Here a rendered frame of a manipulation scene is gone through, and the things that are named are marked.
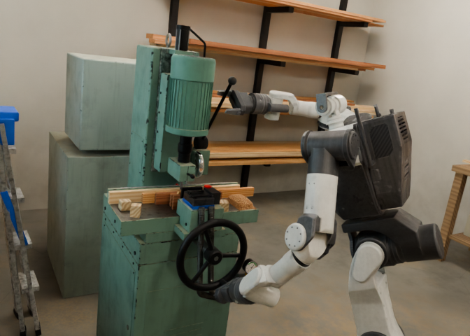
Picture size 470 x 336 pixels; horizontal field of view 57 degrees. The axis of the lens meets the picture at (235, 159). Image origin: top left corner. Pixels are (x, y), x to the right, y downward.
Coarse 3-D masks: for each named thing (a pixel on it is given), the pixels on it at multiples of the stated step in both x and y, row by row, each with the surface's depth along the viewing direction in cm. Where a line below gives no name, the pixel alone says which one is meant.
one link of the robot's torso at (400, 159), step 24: (336, 120) 146; (360, 120) 131; (384, 120) 131; (360, 144) 135; (384, 144) 132; (408, 144) 142; (360, 168) 134; (384, 168) 133; (408, 168) 143; (360, 192) 137; (384, 192) 135; (408, 192) 146; (360, 216) 141
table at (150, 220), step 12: (108, 204) 172; (144, 204) 176; (156, 204) 178; (168, 204) 179; (108, 216) 172; (120, 216) 161; (144, 216) 164; (156, 216) 166; (168, 216) 167; (228, 216) 180; (240, 216) 184; (252, 216) 187; (120, 228) 158; (132, 228) 160; (144, 228) 163; (156, 228) 165; (168, 228) 168; (180, 228) 165
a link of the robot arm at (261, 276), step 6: (252, 270) 135; (258, 270) 133; (264, 270) 132; (270, 270) 132; (246, 276) 137; (252, 276) 134; (258, 276) 131; (264, 276) 131; (270, 276) 130; (246, 282) 135; (252, 282) 132; (258, 282) 131; (264, 282) 130; (270, 282) 130; (276, 282) 130; (240, 288) 137; (246, 288) 133; (252, 288) 132; (246, 294) 134
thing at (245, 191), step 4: (220, 188) 196; (224, 188) 196; (228, 188) 197; (232, 188) 198; (236, 188) 199; (240, 188) 199; (244, 188) 200; (248, 188) 201; (252, 188) 202; (148, 192) 179; (152, 192) 179; (224, 192) 195; (228, 192) 196; (232, 192) 197; (236, 192) 199; (240, 192) 200; (244, 192) 201; (248, 192) 202; (252, 192) 203; (144, 196) 176; (148, 196) 177; (152, 196) 178; (224, 196) 196; (228, 196) 197; (248, 196) 202; (144, 200) 177; (148, 200) 178; (152, 200) 179
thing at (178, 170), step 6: (168, 162) 187; (174, 162) 181; (180, 162) 181; (168, 168) 188; (174, 168) 182; (180, 168) 176; (186, 168) 178; (192, 168) 179; (174, 174) 182; (180, 174) 177; (186, 174) 178; (180, 180) 178; (186, 180) 179; (192, 180) 181
